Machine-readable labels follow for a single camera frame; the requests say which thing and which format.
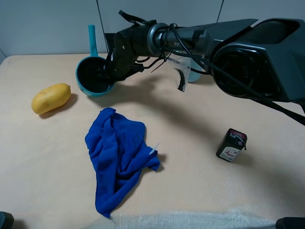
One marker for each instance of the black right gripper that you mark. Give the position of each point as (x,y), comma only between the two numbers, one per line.
(126,47)

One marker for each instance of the teal saucepan with handle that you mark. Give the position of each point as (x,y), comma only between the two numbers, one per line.
(85,70)

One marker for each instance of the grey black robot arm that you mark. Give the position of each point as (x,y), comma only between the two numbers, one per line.
(268,56)

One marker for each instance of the yellow mango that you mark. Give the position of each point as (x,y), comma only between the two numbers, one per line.
(51,98)

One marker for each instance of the blue crumpled cloth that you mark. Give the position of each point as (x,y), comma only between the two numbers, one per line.
(118,152)

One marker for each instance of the light blue cup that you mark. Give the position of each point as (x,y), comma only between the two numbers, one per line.
(194,76)

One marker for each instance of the small black box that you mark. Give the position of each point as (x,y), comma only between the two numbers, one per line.
(231,145)

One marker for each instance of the black left base corner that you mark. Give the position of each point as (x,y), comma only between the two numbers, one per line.
(6,220)

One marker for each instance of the black base corner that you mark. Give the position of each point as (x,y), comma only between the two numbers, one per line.
(290,223)
(6,220)

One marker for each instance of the white towel at table edge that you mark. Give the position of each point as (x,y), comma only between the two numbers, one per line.
(234,218)

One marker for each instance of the black right base corner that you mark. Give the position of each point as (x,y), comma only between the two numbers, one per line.
(290,223)

